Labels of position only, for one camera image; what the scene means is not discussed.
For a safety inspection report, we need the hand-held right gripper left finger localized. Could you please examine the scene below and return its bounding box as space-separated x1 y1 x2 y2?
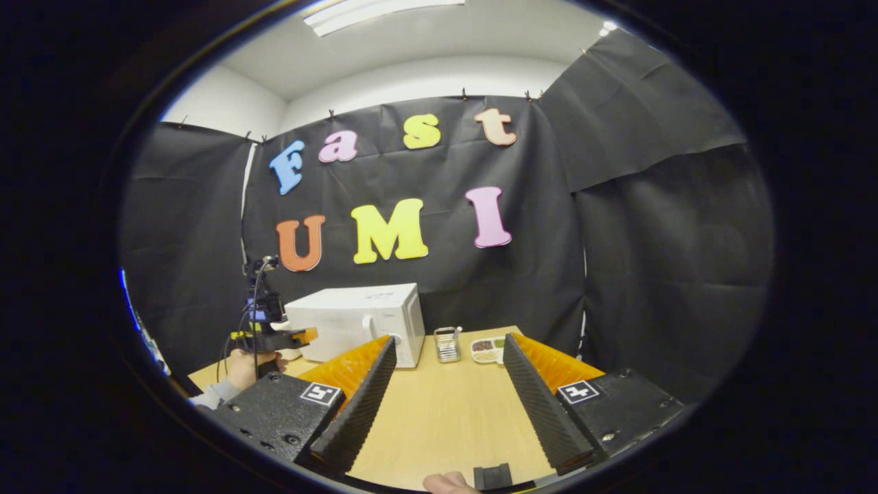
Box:
202 334 399 478

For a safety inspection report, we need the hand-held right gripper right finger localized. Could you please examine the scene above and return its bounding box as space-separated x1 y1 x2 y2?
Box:
501 332 687 475

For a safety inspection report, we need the white microwave oven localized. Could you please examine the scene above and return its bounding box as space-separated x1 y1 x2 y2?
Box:
285 283 426 369

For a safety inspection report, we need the white divided bean dish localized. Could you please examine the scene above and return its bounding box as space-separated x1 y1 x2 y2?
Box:
470 336 507 364

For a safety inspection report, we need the black backdrop cloth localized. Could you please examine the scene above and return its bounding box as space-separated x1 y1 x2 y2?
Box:
118 29 776 405

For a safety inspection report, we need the long ceiling light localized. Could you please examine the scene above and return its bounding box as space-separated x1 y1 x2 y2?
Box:
303 0 466 36

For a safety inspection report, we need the black cable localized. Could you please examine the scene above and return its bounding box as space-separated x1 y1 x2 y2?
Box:
218 257 278 381

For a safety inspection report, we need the metal wire basket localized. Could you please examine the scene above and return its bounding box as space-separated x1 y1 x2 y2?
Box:
434 327 462 364

